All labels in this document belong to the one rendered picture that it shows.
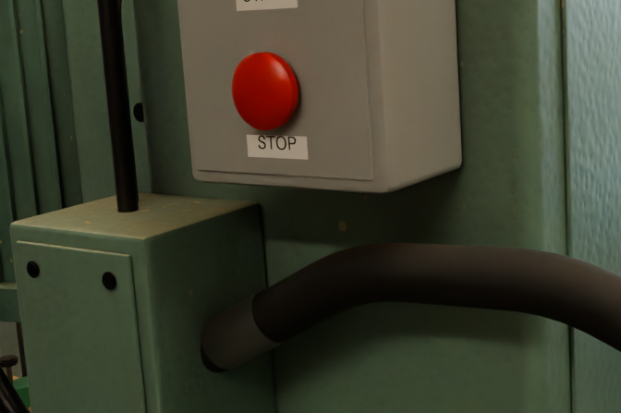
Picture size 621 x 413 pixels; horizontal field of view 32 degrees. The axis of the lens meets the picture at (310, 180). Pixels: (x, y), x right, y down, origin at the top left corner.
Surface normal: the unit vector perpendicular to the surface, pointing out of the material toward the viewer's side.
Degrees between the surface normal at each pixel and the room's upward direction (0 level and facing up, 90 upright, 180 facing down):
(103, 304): 90
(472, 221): 90
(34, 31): 90
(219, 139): 90
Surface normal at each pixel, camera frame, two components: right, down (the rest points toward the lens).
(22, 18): -0.04, 0.18
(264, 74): -0.52, 0.05
